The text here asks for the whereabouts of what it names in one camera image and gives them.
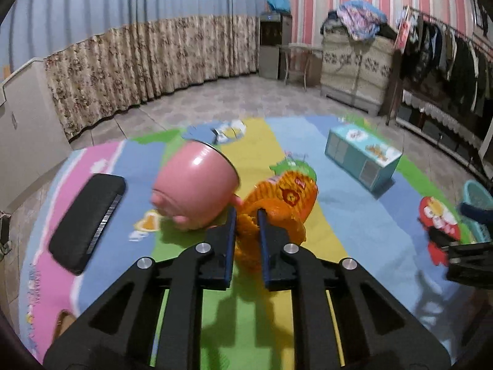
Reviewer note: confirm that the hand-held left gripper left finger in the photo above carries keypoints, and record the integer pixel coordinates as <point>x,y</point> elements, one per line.
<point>230,250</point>

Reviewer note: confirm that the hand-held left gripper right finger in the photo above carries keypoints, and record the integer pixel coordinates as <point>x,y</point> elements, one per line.
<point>263,250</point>

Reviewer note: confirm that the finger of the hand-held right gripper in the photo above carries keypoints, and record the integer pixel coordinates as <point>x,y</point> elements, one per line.
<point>443,237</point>
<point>477,212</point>

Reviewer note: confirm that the teal plastic basket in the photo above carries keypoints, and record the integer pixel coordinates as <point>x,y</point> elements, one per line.
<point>475,192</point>

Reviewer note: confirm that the orange snack bag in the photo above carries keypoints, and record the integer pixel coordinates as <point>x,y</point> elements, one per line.
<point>289,200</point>

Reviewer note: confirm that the pink bowl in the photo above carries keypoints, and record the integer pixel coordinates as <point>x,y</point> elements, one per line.
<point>192,189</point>

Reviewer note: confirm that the cartoon printed mat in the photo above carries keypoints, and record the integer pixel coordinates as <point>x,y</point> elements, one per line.
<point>366,231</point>

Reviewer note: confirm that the white lace cloth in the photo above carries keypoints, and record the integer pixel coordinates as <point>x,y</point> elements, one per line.
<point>439,113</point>

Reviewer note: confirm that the light blue box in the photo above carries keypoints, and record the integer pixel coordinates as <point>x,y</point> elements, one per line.
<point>358,154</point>

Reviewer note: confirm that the black flat case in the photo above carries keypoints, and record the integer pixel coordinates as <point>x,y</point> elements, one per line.
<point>86,219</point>

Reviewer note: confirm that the row of hanging clothes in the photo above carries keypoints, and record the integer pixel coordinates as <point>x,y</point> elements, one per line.
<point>450,61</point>

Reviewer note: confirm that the brown phone case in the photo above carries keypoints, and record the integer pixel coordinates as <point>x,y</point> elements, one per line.
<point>66,322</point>

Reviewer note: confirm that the pink hanging bag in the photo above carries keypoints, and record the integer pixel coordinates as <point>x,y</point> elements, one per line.
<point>402,36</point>

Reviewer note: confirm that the clothes rack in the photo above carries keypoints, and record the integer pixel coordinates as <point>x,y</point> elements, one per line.
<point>435,18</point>

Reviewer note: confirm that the water dispenser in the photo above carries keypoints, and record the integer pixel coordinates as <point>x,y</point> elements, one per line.
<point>271,50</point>

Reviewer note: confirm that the small folding table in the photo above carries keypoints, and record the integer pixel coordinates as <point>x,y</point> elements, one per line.
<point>300,48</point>

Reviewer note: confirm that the blue floral curtain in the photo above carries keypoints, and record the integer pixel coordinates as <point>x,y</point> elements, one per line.
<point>134,57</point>

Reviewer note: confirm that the pile of bedding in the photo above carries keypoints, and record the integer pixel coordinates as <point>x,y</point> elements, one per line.
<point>358,17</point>

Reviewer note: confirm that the white cabinet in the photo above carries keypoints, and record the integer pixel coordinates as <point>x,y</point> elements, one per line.
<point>30,131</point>

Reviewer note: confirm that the blue covered water bottle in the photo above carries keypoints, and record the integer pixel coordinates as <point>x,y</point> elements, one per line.
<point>279,4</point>

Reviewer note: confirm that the arched window wall poster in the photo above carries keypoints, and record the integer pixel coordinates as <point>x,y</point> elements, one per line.
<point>480,9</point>

